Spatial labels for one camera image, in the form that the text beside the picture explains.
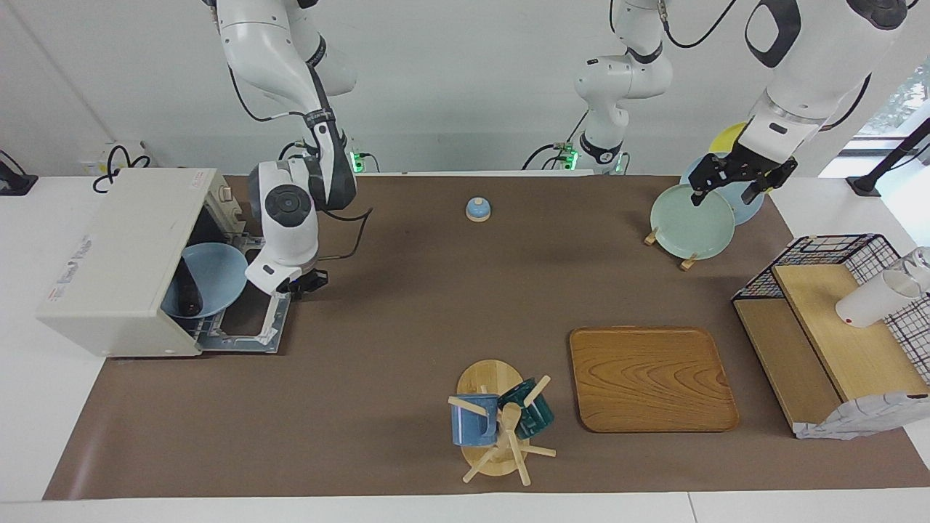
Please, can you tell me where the light blue plate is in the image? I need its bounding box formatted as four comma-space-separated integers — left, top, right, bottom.
161, 243, 248, 319

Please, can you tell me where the dark purple eggplant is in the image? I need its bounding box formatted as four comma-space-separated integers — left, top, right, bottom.
177, 261, 202, 315

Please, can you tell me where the cream toaster oven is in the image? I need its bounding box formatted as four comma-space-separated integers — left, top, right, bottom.
36, 169, 295, 358

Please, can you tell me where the pale blue racked plate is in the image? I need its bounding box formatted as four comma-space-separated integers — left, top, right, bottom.
679, 156, 765, 226

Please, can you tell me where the pale green racked plate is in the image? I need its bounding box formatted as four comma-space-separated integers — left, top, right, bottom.
650, 183, 736, 261

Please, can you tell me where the yellow racked plate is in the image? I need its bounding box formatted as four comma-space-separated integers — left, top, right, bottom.
708, 122, 775, 193

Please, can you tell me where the wooden plate rack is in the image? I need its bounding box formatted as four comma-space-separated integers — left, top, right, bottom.
644, 227, 700, 272

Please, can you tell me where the brown table mat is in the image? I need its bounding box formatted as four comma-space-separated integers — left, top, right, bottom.
42, 174, 930, 500

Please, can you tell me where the white plastic cup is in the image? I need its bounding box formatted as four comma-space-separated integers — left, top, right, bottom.
835, 269, 923, 328

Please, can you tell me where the clear glass cup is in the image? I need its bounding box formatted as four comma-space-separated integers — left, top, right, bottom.
901, 247, 930, 293

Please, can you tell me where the wooden serving tray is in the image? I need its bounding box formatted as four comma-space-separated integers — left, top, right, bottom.
569, 326, 740, 434

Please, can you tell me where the wooden mug tree stand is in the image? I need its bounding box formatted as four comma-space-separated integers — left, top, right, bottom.
448, 360, 557, 486

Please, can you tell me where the blue ceramic mug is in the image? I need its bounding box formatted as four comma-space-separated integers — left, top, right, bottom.
450, 394, 501, 447

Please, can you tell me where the white patterned shelf liner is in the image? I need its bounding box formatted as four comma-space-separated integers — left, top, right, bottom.
793, 391, 930, 441

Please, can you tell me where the dark green ceramic mug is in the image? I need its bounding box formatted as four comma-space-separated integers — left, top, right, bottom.
498, 378, 556, 439

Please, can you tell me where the black table clamp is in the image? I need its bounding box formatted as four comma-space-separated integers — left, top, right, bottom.
0, 150, 39, 197

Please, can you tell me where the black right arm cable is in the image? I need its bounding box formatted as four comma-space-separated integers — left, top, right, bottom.
227, 65, 375, 262

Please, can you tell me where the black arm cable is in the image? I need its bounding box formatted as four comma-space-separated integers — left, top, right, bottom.
227, 65, 375, 262
658, 0, 742, 50

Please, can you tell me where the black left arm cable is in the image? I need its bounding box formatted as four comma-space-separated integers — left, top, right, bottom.
658, 0, 742, 50

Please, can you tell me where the black camera stand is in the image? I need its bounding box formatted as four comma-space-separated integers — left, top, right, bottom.
846, 116, 930, 197

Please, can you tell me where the black left base cable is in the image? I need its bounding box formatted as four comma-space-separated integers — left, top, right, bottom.
522, 109, 591, 172

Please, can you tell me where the wooden wire basket shelf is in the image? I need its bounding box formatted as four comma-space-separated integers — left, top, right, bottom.
732, 234, 930, 437

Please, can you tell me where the black looped power cable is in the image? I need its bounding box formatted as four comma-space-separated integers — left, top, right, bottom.
92, 143, 152, 194

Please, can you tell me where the white wall socket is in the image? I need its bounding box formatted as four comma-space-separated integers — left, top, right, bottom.
78, 140, 150, 175

